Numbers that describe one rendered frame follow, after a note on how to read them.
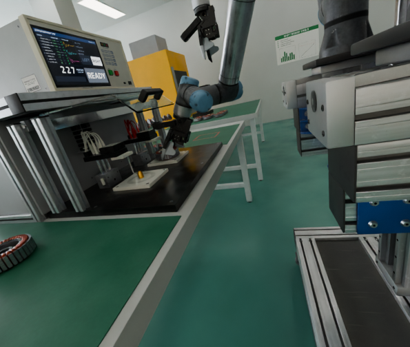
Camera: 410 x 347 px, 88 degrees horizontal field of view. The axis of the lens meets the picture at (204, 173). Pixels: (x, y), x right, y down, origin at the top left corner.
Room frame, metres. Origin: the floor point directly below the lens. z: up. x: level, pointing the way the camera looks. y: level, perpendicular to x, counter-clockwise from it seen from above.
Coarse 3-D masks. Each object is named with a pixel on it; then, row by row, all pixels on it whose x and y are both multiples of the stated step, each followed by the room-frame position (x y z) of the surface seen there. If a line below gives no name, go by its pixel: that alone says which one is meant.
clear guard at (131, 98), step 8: (104, 96) 0.60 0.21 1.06; (112, 96) 0.62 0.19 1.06; (120, 96) 0.60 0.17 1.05; (128, 96) 0.63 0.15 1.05; (136, 96) 0.67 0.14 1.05; (152, 96) 0.74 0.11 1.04; (80, 104) 0.63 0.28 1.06; (88, 104) 0.67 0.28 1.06; (96, 104) 0.75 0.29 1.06; (104, 104) 0.83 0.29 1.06; (128, 104) 0.59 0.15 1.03; (136, 104) 0.62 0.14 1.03; (144, 104) 0.64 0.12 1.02; (152, 104) 0.68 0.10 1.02; (160, 104) 0.71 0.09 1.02; (168, 104) 0.76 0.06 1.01; (48, 112) 0.67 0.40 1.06; (56, 112) 0.69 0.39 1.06; (136, 112) 0.57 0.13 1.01
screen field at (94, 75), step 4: (84, 68) 0.86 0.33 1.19; (88, 68) 0.88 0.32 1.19; (92, 68) 0.90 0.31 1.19; (88, 72) 0.87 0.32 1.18; (92, 72) 0.89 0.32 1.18; (96, 72) 0.91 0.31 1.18; (100, 72) 0.93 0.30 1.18; (104, 72) 0.95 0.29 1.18; (88, 76) 0.87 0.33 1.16; (92, 76) 0.89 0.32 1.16; (96, 76) 0.91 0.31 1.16; (100, 76) 0.92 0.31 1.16; (104, 76) 0.95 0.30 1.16; (88, 80) 0.86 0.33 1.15; (92, 80) 0.88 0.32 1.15; (96, 80) 0.90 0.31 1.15; (100, 80) 0.92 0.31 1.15; (104, 80) 0.94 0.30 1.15
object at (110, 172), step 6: (114, 168) 0.82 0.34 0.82; (102, 174) 0.77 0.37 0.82; (108, 174) 0.77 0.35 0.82; (114, 174) 0.80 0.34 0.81; (120, 174) 0.83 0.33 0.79; (96, 180) 0.78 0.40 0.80; (108, 180) 0.76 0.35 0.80; (114, 180) 0.79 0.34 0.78; (120, 180) 0.82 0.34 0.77; (102, 186) 0.77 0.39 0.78; (108, 186) 0.76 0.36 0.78
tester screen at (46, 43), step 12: (48, 36) 0.77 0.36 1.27; (60, 36) 0.81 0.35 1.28; (72, 36) 0.86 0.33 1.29; (48, 48) 0.75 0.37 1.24; (60, 48) 0.80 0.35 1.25; (72, 48) 0.84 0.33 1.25; (84, 48) 0.90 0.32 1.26; (96, 48) 0.96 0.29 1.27; (48, 60) 0.74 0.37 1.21; (60, 60) 0.78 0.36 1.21; (72, 60) 0.83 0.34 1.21; (60, 72) 0.76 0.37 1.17; (84, 72) 0.85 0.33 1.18; (60, 84) 0.74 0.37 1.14; (72, 84) 0.79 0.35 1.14; (84, 84) 0.84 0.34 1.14
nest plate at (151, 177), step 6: (144, 174) 0.79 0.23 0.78; (150, 174) 0.77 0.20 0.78; (156, 174) 0.75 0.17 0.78; (162, 174) 0.75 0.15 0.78; (126, 180) 0.76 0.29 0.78; (132, 180) 0.74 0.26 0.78; (138, 180) 0.73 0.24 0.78; (144, 180) 0.71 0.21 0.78; (150, 180) 0.69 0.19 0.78; (156, 180) 0.70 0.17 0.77; (120, 186) 0.71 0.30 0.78; (126, 186) 0.70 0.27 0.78; (132, 186) 0.68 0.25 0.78; (138, 186) 0.67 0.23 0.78; (144, 186) 0.66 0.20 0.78; (150, 186) 0.66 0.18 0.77
